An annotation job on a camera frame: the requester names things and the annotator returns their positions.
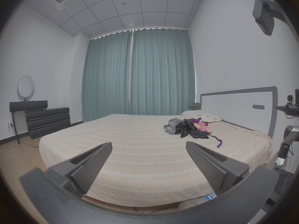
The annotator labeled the round white mirror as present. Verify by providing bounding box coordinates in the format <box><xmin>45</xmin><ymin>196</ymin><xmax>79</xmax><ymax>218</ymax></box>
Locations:
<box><xmin>17</xmin><ymin>76</ymin><xmax>35</xmax><ymax>102</ymax></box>

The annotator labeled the blue-green curtain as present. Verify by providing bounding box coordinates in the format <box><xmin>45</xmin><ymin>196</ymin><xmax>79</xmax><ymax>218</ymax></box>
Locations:
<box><xmin>129</xmin><ymin>28</ymin><xmax>196</xmax><ymax>116</ymax></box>
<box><xmin>81</xmin><ymin>29</ymin><xmax>133</xmax><ymax>123</ymax></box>

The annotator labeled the black cable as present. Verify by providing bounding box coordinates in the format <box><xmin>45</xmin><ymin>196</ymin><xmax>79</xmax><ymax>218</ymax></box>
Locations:
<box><xmin>6</xmin><ymin>140</ymin><xmax>40</xmax><ymax>149</ymax></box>

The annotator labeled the black chest of drawers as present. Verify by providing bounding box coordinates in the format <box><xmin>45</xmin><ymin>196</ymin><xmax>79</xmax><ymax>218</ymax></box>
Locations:
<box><xmin>25</xmin><ymin>107</ymin><xmax>71</xmax><ymax>139</ymax></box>

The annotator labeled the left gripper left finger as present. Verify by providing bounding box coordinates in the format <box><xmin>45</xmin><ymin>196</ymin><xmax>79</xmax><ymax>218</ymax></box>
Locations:
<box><xmin>45</xmin><ymin>142</ymin><xmax>113</xmax><ymax>198</ymax></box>

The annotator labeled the bed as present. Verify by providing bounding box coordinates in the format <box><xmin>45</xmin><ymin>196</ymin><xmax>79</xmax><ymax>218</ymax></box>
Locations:
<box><xmin>38</xmin><ymin>86</ymin><xmax>278</xmax><ymax>215</ymax></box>

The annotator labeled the white printed pillow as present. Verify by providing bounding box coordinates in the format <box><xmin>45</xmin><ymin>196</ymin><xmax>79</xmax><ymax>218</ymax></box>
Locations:
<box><xmin>181</xmin><ymin>110</ymin><xmax>223</xmax><ymax>123</ymax></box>

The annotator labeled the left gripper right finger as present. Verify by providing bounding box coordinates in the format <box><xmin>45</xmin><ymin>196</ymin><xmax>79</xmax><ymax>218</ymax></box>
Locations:
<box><xmin>186</xmin><ymin>141</ymin><xmax>250</xmax><ymax>196</ymax></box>

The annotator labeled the black dressing table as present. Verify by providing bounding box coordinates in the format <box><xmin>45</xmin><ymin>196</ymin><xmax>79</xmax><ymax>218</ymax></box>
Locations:
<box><xmin>9</xmin><ymin>100</ymin><xmax>48</xmax><ymax>145</ymax></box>

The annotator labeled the pile of clothes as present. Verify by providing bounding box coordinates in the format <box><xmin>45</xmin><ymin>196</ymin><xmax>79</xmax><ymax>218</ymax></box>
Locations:
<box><xmin>175</xmin><ymin>117</ymin><xmax>223</xmax><ymax>149</ymax></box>

